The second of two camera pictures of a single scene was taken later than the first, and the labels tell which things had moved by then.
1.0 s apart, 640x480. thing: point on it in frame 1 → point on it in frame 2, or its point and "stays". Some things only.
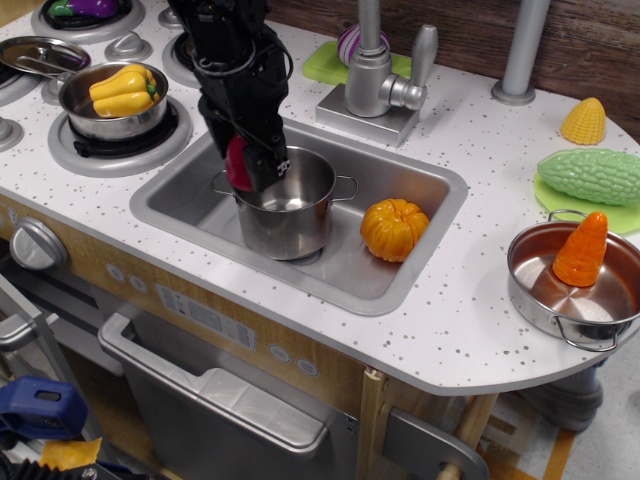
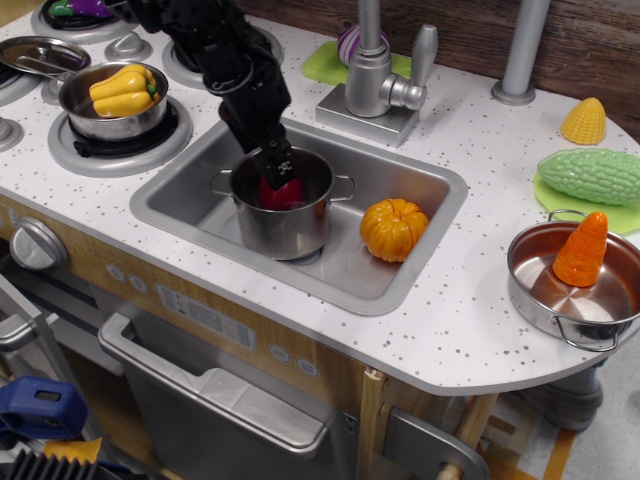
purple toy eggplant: x=84 y=8 stays
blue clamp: x=42 y=409 stays
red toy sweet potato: x=237 y=164 → x=290 y=192
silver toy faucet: x=373 y=100 stays
